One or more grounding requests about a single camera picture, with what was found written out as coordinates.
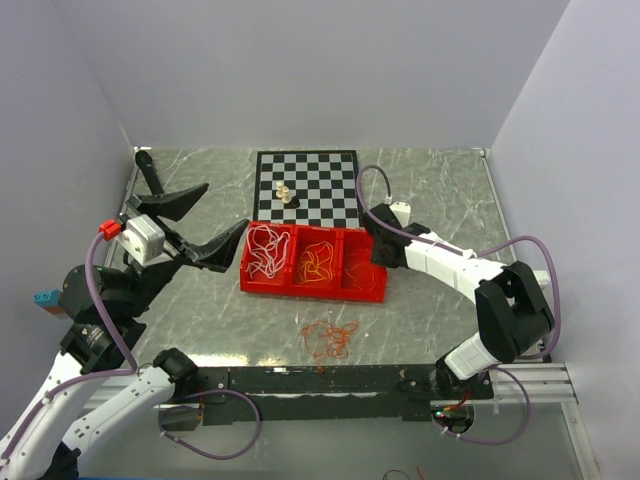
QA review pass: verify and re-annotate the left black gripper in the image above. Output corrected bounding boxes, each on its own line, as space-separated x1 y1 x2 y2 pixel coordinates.
120 182 249 315

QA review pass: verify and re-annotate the yellow cable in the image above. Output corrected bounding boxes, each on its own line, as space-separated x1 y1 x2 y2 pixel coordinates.
297 242 336 286

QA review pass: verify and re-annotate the white cable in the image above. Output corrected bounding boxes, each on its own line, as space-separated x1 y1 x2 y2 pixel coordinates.
246 224 292 280

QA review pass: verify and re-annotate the red three-compartment bin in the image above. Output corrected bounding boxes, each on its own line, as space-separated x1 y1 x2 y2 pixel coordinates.
239 222 388 303

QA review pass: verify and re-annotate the orange cable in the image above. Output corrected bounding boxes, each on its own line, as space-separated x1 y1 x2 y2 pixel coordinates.
301 252 381 375

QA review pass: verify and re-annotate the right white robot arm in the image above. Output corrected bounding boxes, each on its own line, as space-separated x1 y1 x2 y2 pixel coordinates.
361 204 555 399

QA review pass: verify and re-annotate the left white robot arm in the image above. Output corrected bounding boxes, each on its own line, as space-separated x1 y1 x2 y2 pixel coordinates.
1 184 249 479

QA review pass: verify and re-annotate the black marker orange cap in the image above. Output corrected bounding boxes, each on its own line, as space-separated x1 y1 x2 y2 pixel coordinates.
134 150 164 195

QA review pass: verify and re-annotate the cream chess piece short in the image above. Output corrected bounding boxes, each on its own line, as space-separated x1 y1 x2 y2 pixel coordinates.
281 187 291 204

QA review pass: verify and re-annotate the black white chessboard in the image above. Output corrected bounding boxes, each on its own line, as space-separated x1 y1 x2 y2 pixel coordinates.
253 150 361 229

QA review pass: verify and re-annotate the white grey stand device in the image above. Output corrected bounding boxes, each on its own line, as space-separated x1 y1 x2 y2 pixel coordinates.
533 270 551 289

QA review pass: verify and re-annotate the blue brown toy block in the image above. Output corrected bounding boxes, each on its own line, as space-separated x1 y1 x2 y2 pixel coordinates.
33 289 66 317

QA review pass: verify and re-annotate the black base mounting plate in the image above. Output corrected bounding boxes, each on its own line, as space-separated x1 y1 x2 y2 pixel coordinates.
164 364 493 426

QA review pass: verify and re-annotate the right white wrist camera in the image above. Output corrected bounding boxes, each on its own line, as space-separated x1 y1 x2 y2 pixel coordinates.
389 201 412 228

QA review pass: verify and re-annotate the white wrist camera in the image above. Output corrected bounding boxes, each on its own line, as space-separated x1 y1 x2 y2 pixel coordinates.
389 201 412 228
117 214 165 267

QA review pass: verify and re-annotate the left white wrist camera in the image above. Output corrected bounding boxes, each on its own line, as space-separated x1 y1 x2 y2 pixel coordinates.
117 214 165 267

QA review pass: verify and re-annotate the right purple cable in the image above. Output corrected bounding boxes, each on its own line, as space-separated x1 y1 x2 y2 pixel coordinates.
355 164 560 445

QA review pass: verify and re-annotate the purple cable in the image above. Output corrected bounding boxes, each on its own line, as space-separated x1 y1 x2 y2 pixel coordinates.
355 164 560 445
0 232 261 459

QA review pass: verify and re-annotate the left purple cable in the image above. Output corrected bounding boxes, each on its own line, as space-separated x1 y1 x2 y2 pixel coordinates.
0 232 261 459

